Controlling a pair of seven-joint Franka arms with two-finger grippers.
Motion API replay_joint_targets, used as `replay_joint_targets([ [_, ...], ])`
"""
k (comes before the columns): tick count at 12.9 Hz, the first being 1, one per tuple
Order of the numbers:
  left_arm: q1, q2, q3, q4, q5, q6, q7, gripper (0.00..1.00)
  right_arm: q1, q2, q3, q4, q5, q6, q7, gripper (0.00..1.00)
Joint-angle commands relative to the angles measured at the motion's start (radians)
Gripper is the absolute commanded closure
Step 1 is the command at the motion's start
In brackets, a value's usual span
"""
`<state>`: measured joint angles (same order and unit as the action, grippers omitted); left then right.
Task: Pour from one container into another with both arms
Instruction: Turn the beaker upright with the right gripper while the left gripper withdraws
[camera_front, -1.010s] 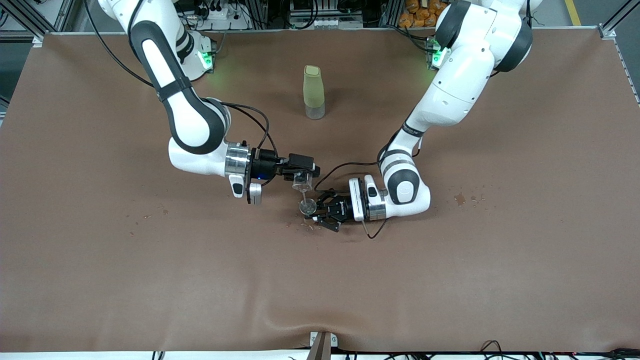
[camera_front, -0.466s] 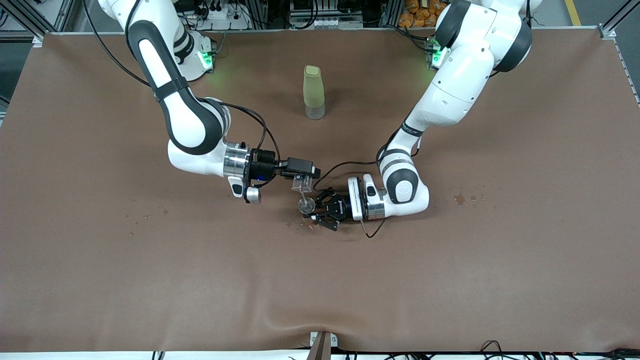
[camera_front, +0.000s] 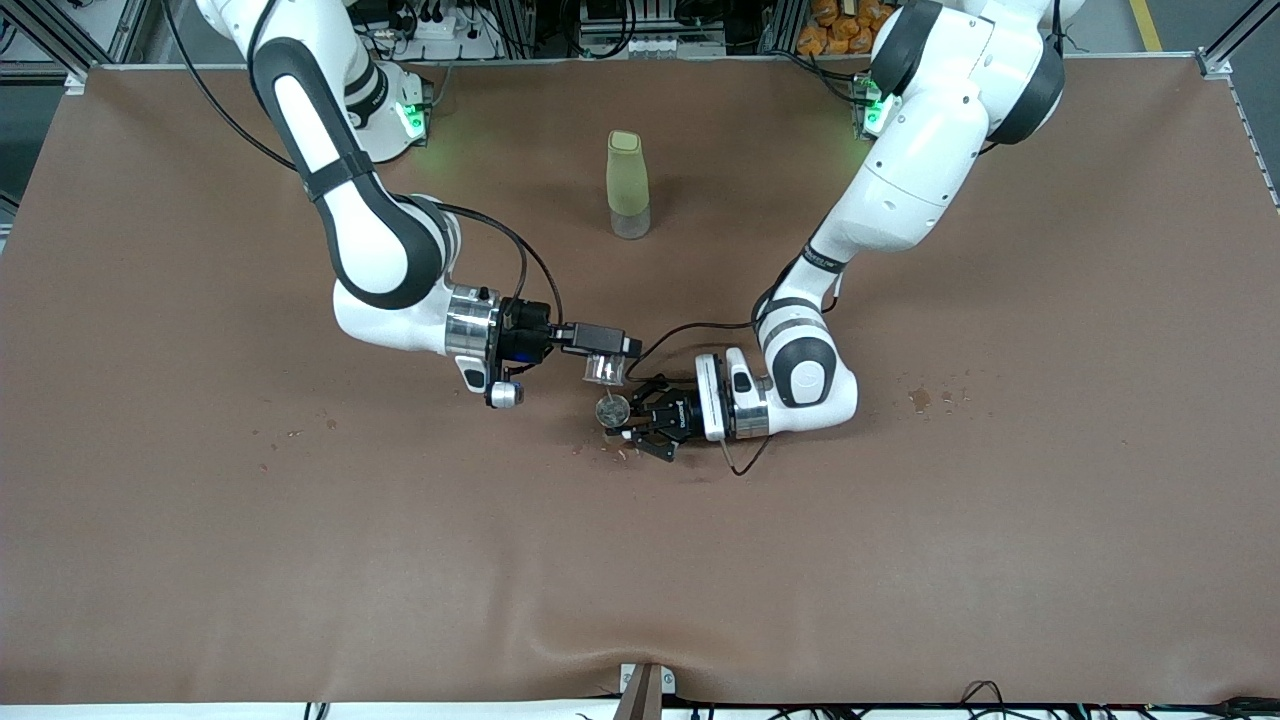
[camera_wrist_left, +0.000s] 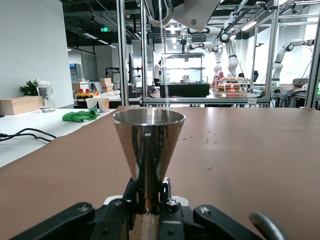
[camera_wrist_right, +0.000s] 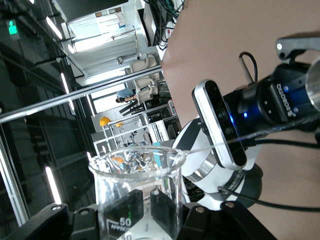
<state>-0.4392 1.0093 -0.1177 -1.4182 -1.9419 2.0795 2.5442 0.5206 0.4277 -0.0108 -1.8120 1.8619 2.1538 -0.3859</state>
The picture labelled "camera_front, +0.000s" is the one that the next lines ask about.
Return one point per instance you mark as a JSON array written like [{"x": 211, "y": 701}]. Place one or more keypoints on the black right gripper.
[{"x": 527, "y": 336}]

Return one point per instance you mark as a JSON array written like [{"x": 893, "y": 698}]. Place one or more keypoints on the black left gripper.
[{"x": 676, "y": 414}]

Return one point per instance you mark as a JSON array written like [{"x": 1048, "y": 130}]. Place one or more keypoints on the clear glass beaker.
[{"x": 604, "y": 370}]

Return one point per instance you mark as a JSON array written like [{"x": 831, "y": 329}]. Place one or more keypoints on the small metal jigger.
[{"x": 613, "y": 410}]

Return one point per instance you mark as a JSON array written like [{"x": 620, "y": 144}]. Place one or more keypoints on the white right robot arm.
[{"x": 380, "y": 250}]

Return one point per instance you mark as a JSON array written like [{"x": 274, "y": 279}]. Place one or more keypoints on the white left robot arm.
[{"x": 910, "y": 170}]

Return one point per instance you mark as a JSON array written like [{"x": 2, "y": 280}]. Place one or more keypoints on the brown table mat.
[{"x": 640, "y": 560}]

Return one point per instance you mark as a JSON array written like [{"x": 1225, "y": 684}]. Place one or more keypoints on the green bottle with clear base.
[{"x": 628, "y": 180}]

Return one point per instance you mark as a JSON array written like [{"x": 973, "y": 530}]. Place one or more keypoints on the white power strip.
[{"x": 440, "y": 30}]

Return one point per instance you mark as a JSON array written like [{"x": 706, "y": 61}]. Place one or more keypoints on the orange snack bags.
[{"x": 835, "y": 30}]

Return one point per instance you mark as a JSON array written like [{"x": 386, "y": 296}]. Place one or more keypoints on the metal table edge bracket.
[{"x": 645, "y": 685}]

